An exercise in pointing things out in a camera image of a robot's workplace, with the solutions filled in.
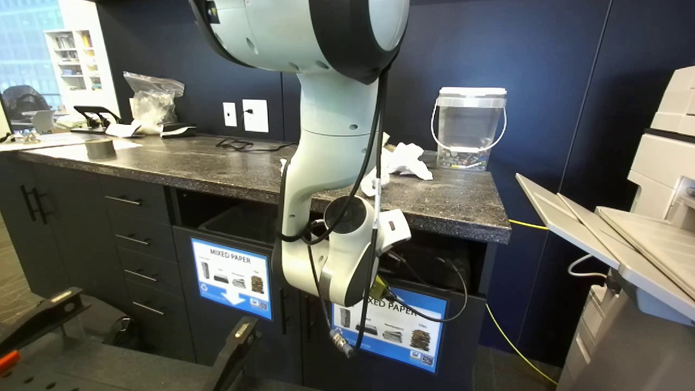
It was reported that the white paper large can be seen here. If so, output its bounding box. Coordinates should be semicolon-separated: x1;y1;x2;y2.
361;140;433;197

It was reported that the white office printer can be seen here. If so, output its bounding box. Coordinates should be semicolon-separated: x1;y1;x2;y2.
518;65;695;391

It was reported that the blue mixed paper sign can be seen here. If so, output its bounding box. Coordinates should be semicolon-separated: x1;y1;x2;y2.
192;239;273;319
332;290;448;374

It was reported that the right black bin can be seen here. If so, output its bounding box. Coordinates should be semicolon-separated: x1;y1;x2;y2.
379;241;472;292

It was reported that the left black bin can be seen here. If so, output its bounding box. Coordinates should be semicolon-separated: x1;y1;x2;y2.
201;204;276;244

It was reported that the white wall outlet plate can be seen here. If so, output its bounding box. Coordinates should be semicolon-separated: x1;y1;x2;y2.
240;101;269;132

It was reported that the black bin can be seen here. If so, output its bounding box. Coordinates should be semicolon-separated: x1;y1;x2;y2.
379;241;472;292
201;204;276;244

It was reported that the left blue mixed paper sign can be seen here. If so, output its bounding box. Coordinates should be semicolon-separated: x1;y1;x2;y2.
192;239;273;319

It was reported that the clear plastic bag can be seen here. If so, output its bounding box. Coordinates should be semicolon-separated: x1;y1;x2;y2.
123;73;184;134

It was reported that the orange wrist camera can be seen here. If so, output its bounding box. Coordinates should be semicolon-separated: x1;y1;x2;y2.
369;277;388;301

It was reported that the white wall switch plate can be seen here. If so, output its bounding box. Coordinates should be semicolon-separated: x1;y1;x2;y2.
221;103;236;128

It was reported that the dark cabinet with drawers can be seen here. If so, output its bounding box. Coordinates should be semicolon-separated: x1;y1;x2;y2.
0;155;481;391

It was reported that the yellow cable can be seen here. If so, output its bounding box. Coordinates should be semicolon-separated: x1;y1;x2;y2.
481;218;561;389

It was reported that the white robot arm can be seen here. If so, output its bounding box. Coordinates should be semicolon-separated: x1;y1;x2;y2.
188;0;411;307

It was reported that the clear plastic bucket with lid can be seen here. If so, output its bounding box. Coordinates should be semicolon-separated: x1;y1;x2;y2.
429;88;509;169

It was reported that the right blue mixed paper sign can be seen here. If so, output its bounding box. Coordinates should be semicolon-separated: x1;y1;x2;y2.
332;290;448;374

